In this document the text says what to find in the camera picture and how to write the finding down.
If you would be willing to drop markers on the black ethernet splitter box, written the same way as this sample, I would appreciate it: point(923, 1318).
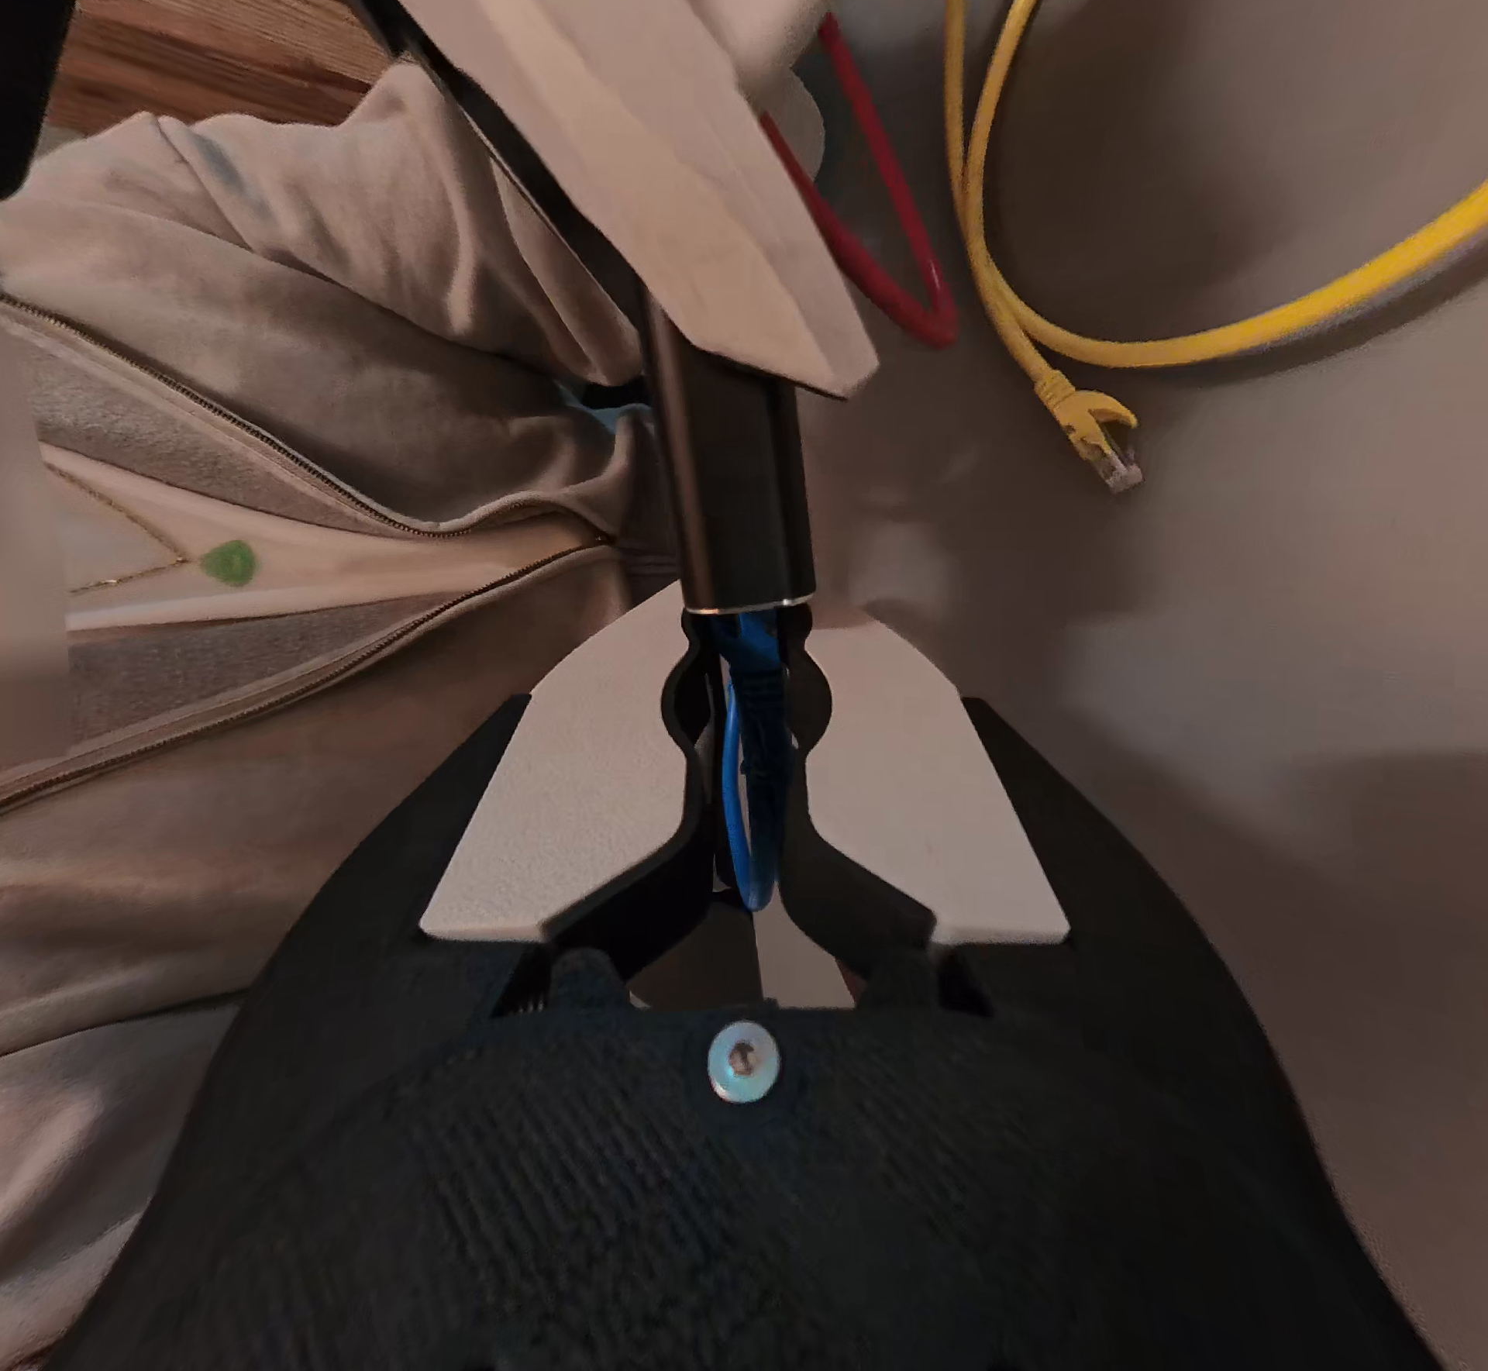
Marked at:
point(732, 464)

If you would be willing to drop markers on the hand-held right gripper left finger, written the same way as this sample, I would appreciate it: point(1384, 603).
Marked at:
point(582, 789)

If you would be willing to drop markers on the wooden support pillar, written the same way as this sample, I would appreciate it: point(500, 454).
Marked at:
point(209, 22)

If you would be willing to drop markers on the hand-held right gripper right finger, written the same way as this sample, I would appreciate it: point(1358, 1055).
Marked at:
point(918, 800)

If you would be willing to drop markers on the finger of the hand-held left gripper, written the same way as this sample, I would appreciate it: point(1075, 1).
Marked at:
point(803, 126)
point(651, 173)

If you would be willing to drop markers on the person's grey sweater torso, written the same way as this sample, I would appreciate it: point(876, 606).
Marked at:
point(291, 289)

